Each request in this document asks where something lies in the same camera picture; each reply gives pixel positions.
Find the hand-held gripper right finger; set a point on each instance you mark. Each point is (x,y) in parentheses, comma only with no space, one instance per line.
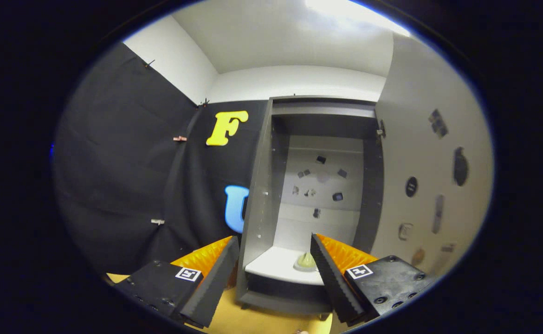
(334,283)

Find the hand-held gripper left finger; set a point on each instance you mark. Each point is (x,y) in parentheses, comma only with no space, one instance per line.
(213,283)

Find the grey cabinet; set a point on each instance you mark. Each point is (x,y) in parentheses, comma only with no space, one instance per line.
(257,222)

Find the silver clip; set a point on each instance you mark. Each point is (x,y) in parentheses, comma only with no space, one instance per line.
(157,221)

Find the copper clip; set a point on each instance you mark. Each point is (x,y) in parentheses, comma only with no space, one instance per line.
(179,138)

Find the black clip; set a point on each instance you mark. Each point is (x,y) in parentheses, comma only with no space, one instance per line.
(149,62)
(204,102)

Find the long ceiling light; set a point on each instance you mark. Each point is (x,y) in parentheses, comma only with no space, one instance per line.
(345,9)

